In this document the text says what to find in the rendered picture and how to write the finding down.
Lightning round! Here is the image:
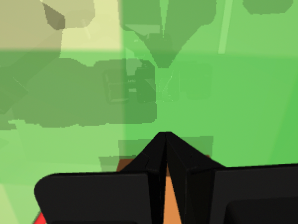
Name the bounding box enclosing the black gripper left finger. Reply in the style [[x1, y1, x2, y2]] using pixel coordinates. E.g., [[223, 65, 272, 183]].
[[34, 132, 167, 224]]

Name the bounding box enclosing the red bar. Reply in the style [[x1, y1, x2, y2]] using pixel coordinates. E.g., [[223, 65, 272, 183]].
[[34, 212, 46, 224]]

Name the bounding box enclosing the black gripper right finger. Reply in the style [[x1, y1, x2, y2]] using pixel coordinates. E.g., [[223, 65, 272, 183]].
[[165, 131, 298, 224]]

